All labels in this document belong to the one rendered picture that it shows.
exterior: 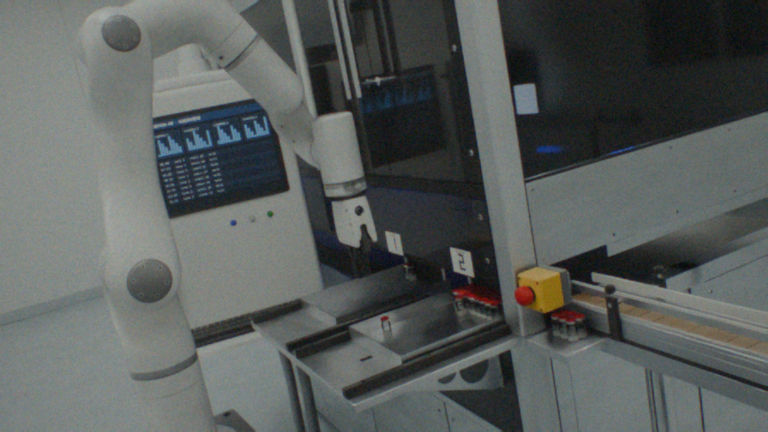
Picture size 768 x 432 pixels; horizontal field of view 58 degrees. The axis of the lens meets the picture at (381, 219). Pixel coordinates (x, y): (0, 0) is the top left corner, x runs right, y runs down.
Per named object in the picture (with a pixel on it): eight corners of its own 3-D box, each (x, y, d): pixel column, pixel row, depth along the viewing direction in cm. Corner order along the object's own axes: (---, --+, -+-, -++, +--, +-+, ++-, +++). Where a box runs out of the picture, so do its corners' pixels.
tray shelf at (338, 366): (399, 277, 214) (398, 272, 213) (549, 333, 152) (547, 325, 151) (251, 327, 194) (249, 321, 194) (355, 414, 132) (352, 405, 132)
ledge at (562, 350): (576, 326, 152) (574, 318, 152) (620, 341, 141) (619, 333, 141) (526, 347, 147) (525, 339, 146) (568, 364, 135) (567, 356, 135)
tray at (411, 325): (467, 297, 179) (465, 284, 178) (532, 319, 156) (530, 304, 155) (351, 339, 165) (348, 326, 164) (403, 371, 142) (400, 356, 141)
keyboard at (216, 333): (309, 302, 226) (308, 294, 225) (320, 313, 213) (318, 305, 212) (186, 337, 214) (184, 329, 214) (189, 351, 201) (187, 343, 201)
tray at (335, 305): (405, 274, 209) (403, 263, 208) (452, 291, 186) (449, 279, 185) (302, 309, 195) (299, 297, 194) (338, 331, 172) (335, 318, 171)
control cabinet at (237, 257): (315, 281, 250) (267, 63, 234) (327, 293, 232) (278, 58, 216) (173, 320, 236) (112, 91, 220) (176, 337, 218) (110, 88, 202)
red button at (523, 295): (528, 299, 142) (525, 281, 141) (541, 303, 138) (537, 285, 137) (513, 305, 140) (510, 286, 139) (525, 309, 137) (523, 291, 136)
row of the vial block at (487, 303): (460, 304, 173) (458, 287, 173) (504, 321, 158) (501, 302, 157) (453, 308, 173) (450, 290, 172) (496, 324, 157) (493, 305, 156)
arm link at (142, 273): (171, 293, 129) (192, 311, 115) (103, 304, 123) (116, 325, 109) (140, 17, 122) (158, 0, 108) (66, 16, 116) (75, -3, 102)
